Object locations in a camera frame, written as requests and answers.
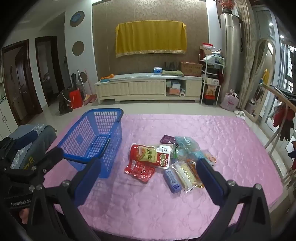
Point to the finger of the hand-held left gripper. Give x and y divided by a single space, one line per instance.
7 147
54 155

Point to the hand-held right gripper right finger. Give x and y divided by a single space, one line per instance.
211 178

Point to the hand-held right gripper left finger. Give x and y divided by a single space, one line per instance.
89 178

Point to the yellow orange snack packet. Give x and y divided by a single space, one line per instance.
193 165

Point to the clear wafer packet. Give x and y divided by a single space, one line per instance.
185 173

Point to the blue plastic basket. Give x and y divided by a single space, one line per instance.
79 139

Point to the blue chewing gum pack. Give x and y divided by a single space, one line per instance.
171 182

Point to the clear blue candy packet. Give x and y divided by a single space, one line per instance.
186 144

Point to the red snack packet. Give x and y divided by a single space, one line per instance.
138 172

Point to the purple snack packet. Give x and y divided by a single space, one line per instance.
167 139

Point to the large red green snack bag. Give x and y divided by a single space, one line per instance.
148 155

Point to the person's left hand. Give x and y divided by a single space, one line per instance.
23 213

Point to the grey cloth pile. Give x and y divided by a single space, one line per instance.
39 136

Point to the white cabinet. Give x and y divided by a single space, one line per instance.
7 115

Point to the black bag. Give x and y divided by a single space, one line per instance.
64 102

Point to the pink quilted bed cover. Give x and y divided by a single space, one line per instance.
143 204

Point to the red folded mat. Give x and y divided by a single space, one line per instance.
89 99

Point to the dark wooden door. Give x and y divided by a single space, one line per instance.
20 81
49 69

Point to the pair of white slippers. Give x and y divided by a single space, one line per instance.
239 114

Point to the black upright case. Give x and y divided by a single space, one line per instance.
73 81

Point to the black red toolbox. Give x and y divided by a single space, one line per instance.
210 99

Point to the pink tote bag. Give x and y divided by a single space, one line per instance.
229 100

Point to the orange printed box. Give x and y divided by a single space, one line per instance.
212 90

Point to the toilet paper roll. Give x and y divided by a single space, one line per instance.
182 94

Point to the black hanging garment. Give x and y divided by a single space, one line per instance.
288 129

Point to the red hanging garment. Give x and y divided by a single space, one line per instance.
281 115

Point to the cream TV cabinet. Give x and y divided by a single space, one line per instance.
138 89

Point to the wooden clothes rack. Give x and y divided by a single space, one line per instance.
266 86

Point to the white metal shelf rack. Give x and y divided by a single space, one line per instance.
204 69

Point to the arched floor mirror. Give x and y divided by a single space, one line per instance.
251 76

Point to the cardboard box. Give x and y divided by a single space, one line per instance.
191 69

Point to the green folded cloth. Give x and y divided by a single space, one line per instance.
172 72

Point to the blue white tissue box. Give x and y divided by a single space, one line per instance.
158 70

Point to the standing air conditioner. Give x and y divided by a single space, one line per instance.
229 58

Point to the red white box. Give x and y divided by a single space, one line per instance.
208 47

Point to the patterned curtain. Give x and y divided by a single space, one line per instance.
248 46

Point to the yellow cloth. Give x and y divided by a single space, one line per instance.
150 39

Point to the glass sliding door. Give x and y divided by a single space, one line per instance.
277 34

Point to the red flower decoration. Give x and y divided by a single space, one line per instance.
226 5

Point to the brown round wall disc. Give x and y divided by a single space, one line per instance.
78 48

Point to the blue round wall plate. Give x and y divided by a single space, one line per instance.
77 18

